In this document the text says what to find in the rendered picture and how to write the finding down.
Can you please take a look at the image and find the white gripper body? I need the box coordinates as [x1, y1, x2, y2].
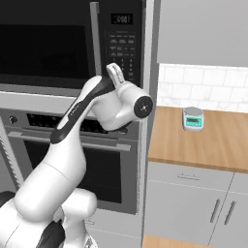
[106, 62, 127, 88]

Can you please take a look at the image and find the black microwave oven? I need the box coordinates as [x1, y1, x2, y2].
[0, 0, 145, 98]

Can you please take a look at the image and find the black microwave door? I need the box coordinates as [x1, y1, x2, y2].
[0, 0, 102, 98]

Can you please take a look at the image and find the oven door with dark window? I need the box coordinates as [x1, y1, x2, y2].
[6, 130, 140, 216]

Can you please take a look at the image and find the grey cupboard door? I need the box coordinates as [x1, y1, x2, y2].
[142, 179, 233, 247]
[207, 190, 248, 248]

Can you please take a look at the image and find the grey tall cabinet housing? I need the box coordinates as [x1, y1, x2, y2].
[140, 0, 162, 248]

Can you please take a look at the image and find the white and teal kitchen scale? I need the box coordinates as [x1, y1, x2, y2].
[181, 106, 205, 133]

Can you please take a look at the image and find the grey built-in oven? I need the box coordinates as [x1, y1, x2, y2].
[0, 107, 142, 216]

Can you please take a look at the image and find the grey ribbed panel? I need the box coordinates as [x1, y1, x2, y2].
[0, 115, 25, 192]

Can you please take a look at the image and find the grey drawer front under oven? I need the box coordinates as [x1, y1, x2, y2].
[82, 208, 143, 248]

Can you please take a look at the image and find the grey microwave door handle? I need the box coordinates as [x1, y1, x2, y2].
[89, 1, 104, 78]

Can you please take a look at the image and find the grey oven door handle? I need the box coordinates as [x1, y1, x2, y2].
[7, 130, 133, 153]

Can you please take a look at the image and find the grey wall cupboard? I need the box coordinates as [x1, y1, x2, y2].
[156, 0, 248, 69]

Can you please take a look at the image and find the grey drawer handle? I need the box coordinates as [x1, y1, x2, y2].
[176, 172, 202, 181]

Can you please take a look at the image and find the grey cupboard door handle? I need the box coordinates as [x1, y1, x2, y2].
[209, 198, 222, 224]
[223, 201, 237, 227]

